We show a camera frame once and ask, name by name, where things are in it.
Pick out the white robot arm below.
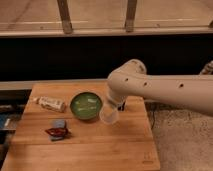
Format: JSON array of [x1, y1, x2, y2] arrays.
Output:
[[107, 59, 213, 116]]

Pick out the green bowl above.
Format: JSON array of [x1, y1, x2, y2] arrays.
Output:
[[70, 92, 103, 120]]

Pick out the white tube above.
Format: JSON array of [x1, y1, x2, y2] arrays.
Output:
[[33, 96, 66, 112]]

